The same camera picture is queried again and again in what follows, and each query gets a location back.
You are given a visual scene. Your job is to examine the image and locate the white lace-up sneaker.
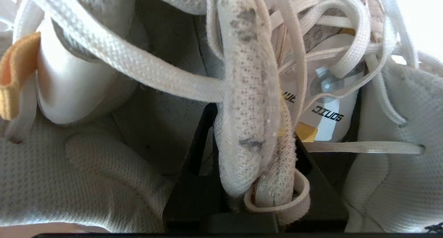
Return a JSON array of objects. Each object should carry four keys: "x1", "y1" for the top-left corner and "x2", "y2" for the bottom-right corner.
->
[
  {"x1": 204, "y1": 0, "x2": 443, "y2": 233},
  {"x1": 0, "y1": 0, "x2": 281, "y2": 233}
]

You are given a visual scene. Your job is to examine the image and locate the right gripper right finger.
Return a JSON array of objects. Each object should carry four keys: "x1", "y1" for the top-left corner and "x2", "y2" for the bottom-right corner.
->
[{"x1": 287, "y1": 138, "x2": 348, "y2": 231}]

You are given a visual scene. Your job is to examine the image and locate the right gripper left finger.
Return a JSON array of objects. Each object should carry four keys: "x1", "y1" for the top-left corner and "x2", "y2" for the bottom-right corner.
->
[{"x1": 163, "y1": 103, "x2": 236, "y2": 231}]

